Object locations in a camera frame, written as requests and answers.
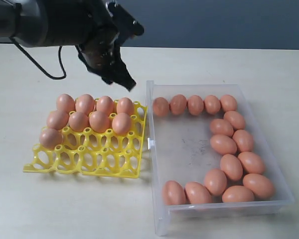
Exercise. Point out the yellow plastic egg tray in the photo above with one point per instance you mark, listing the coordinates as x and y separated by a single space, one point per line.
94 154

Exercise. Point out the clear plastic container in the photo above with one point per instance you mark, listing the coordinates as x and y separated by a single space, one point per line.
180 151

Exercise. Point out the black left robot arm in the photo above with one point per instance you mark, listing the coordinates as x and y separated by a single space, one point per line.
95 28

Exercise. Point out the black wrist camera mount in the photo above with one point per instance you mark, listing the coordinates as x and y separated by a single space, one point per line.
127 25

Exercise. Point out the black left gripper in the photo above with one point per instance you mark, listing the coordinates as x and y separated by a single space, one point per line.
100 55

